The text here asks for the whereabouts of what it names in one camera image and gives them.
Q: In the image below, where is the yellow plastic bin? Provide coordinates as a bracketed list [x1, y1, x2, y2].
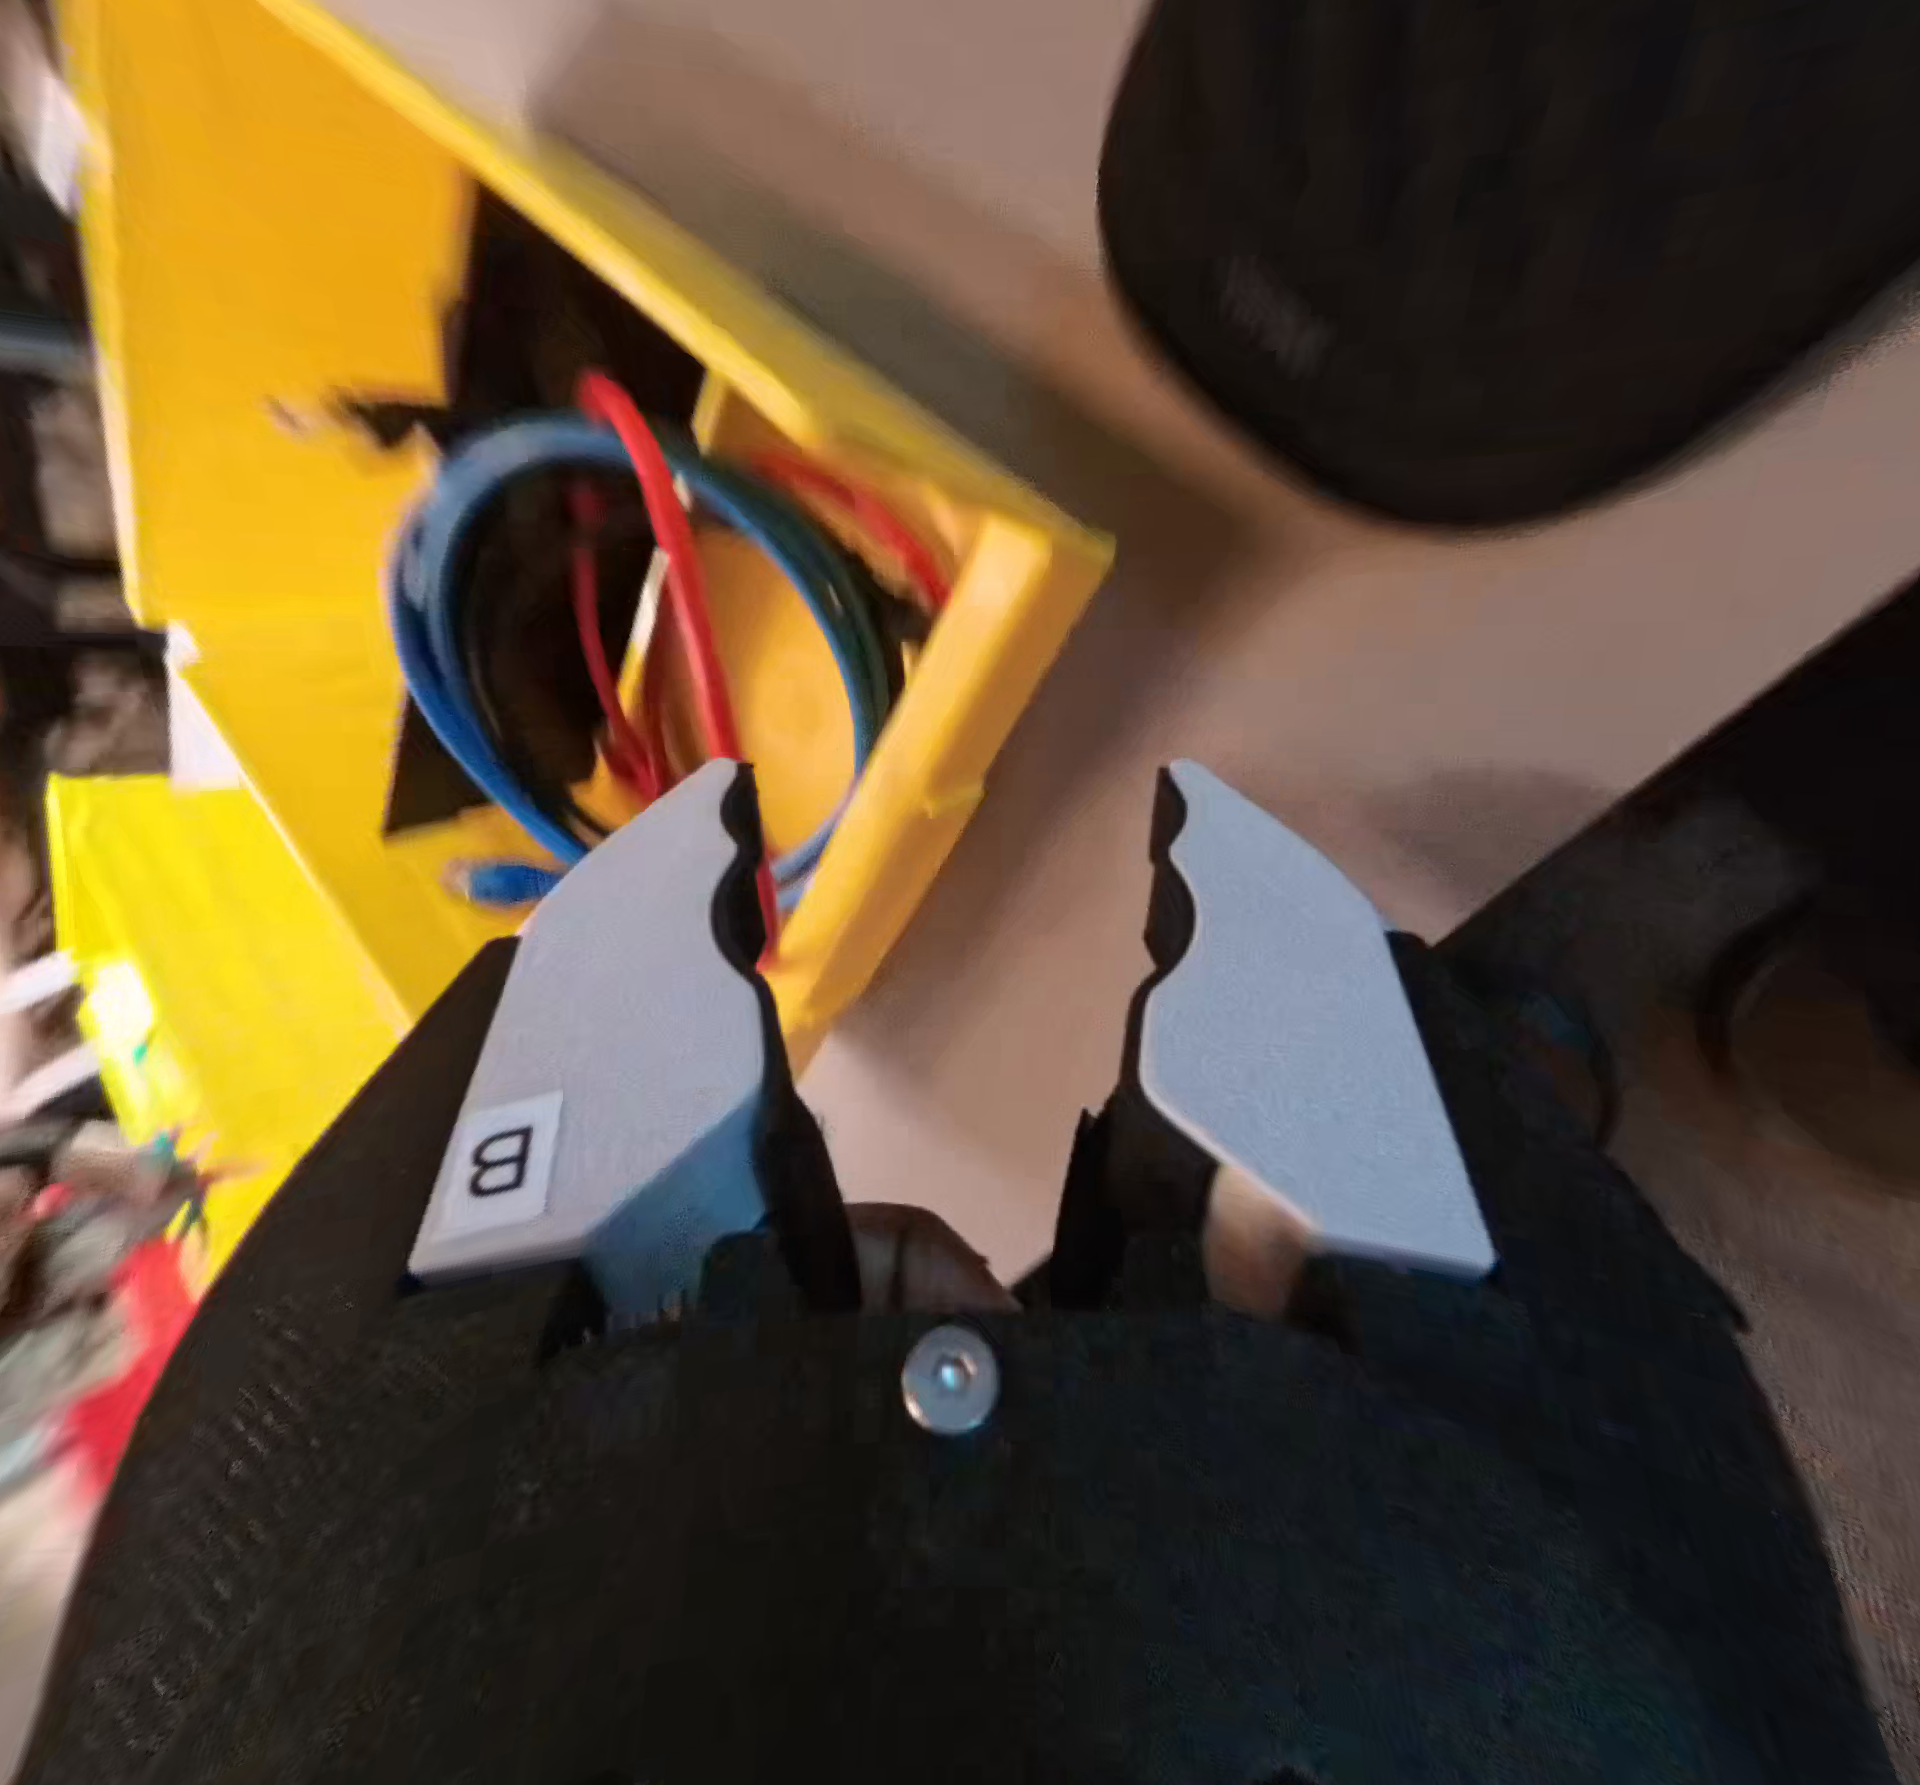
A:
[43, 764, 415, 1276]
[36, 0, 1118, 1081]

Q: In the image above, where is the blue ethernet cable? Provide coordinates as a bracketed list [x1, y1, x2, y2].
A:
[382, 406, 900, 916]

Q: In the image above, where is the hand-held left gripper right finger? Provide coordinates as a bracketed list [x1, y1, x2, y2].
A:
[1048, 757, 1502, 1312]

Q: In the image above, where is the black textured cushion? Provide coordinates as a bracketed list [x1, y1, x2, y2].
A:
[1091, 0, 1920, 532]

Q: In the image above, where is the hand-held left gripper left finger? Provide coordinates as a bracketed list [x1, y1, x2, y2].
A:
[404, 757, 855, 1321]

